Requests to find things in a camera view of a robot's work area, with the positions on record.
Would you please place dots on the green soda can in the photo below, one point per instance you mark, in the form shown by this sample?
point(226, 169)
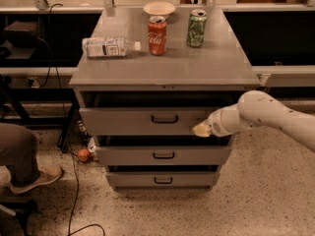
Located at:
point(196, 27)

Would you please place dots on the clear plastic water bottle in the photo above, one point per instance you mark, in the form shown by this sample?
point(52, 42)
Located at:
point(109, 46)

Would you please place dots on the black top drawer handle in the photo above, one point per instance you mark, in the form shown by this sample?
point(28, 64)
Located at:
point(166, 120)

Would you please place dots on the tan shoe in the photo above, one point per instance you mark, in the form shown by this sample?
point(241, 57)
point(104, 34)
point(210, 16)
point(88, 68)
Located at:
point(47, 176)

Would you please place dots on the red cola can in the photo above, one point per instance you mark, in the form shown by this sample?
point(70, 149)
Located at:
point(157, 35)

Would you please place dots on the person's leg brown trousers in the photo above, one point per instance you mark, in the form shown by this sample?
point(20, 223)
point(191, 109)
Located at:
point(18, 147)

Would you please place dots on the white paper bowl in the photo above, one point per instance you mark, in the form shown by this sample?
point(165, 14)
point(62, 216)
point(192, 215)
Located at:
point(159, 8)

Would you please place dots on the orange ball on floor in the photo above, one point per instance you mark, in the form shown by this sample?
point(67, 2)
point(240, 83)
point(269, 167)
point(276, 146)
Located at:
point(83, 155)

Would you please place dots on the grey middle drawer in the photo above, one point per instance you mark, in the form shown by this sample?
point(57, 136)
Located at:
point(132, 156)

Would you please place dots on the grey metal drawer cabinet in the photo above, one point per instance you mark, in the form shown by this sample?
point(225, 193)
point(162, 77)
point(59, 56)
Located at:
point(212, 76)

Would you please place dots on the grey top drawer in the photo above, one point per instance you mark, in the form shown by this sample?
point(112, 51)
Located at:
point(127, 121)

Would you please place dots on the grey bottom drawer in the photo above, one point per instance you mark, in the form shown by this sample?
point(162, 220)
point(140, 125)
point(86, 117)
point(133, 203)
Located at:
point(162, 179)

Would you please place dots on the grey drawer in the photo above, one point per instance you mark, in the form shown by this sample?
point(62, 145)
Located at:
point(162, 179)
point(127, 121)
point(132, 156)

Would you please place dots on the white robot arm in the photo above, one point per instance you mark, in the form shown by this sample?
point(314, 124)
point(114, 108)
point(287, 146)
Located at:
point(256, 109)

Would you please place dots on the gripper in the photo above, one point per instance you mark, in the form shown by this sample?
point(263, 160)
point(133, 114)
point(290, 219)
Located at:
point(215, 125)

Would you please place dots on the black box on shelf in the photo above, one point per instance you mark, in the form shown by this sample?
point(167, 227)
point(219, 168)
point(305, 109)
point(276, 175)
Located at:
point(22, 34)

